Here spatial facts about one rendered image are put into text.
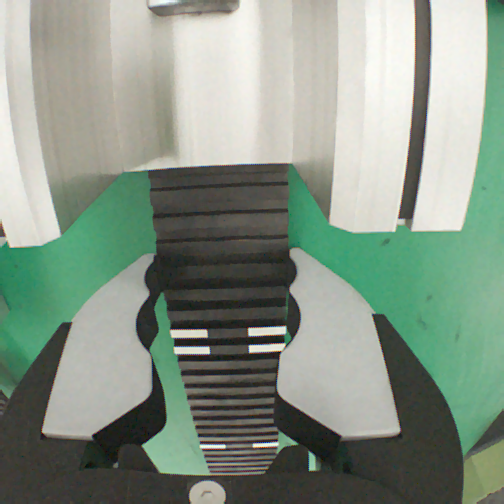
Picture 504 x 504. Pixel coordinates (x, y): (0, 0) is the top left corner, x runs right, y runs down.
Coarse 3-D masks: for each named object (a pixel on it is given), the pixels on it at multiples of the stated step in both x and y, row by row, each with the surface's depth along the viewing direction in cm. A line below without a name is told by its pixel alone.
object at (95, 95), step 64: (0, 0) 3; (64, 0) 4; (128, 0) 6; (192, 0) 5; (256, 0) 6; (320, 0) 4; (384, 0) 3; (448, 0) 3; (0, 64) 3; (64, 64) 4; (128, 64) 7; (192, 64) 7; (256, 64) 7; (320, 64) 5; (384, 64) 4; (448, 64) 3; (0, 128) 4; (64, 128) 5; (128, 128) 8; (192, 128) 8; (256, 128) 8; (320, 128) 5; (384, 128) 4; (448, 128) 4; (0, 192) 4; (64, 192) 5; (320, 192) 5; (384, 192) 4; (448, 192) 5
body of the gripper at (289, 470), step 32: (128, 448) 5; (288, 448) 5; (64, 480) 4; (96, 480) 4; (128, 480) 4; (160, 480) 4; (192, 480) 4; (224, 480) 4; (256, 480) 4; (288, 480) 4; (320, 480) 4; (352, 480) 4
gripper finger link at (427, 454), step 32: (384, 320) 8; (384, 352) 7; (416, 384) 6; (416, 416) 6; (448, 416) 5; (352, 448) 5; (384, 448) 5; (416, 448) 5; (448, 448) 5; (384, 480) 4; (416, 480) 4; (448, 480) 4
